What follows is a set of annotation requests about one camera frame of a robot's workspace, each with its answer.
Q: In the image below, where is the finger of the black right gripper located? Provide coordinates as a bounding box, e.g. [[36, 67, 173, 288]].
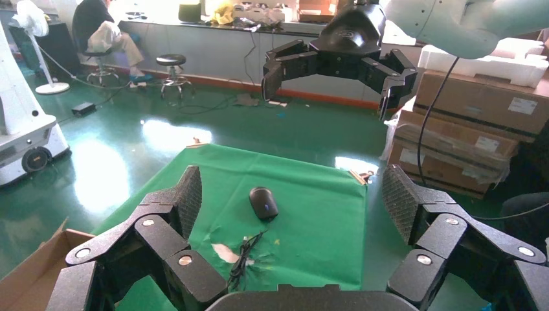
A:
[[262, 39, 319, 102], [359, 48, 419, 122]]

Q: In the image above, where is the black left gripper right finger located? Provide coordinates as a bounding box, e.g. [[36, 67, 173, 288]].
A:
[[381, 164, 549, 311]]

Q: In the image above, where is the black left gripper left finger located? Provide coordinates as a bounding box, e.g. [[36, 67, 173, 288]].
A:
[[46, 165, 228, 311]]

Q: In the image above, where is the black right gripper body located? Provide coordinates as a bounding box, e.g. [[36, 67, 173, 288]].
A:
[[308, 4, 388, 80]]

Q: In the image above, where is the thin black cable bundle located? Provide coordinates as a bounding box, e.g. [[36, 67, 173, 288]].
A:
[[226, 229, 269, 290]]

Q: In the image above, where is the small black box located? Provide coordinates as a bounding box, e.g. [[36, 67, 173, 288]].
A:
[[177, 2, 203, 25]]

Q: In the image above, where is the open brown cardboard box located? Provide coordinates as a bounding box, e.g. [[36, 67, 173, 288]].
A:
[[0, 218, 96, 311]]

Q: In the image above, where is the small brown cardboard carton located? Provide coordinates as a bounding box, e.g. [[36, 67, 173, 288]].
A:
[[297, 0, 340, 23]]

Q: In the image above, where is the large flat cardboard carton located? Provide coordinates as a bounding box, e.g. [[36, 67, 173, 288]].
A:
[[414, 71, 549, 143], [394, 109, 521, 172], [386, 137, 511, 200]]

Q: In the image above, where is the long grey workbench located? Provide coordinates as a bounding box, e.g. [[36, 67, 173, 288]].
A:
[[118, 17, 423, 110]]

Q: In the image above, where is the crumpled yellow cloth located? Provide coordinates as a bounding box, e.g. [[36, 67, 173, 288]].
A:
[[212, 3, 236, 26]]

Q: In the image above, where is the white styrofoam block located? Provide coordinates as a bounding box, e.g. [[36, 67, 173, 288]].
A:
[[418, 38, 549, 89]]

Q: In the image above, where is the black computer mouse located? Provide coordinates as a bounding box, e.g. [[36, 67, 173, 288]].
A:
[[249, 187, 280, 222]]

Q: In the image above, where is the black round stool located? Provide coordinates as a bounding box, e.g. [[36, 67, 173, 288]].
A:
[[155, 53, 195, 102]]

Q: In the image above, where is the green table cloth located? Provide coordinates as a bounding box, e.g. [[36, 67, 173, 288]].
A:
[[92, 143, 370, 311]]

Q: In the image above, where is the black floor power brick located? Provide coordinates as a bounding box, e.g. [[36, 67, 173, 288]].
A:
[[71, 101, 97, 117]]

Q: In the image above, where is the white wheeled robot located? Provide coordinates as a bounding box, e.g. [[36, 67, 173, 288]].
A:
[[0, 19, 72, 187]]

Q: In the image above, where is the person's swivel stool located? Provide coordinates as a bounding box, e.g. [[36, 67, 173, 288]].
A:
[[84, 48, 122, 86]]

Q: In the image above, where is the white plastic bag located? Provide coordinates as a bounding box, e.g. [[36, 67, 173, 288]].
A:
[[87, 20, 123, 53]]

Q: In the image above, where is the seated person in black jacket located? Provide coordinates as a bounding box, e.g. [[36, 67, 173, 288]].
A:
[[72, 0, 153, 84]]

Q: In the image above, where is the white standing fan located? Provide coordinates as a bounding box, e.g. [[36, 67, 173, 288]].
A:
[[9, 0, 71, 95]]

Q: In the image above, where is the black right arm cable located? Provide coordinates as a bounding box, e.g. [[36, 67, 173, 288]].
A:
[[416, 56, 460, 187]]

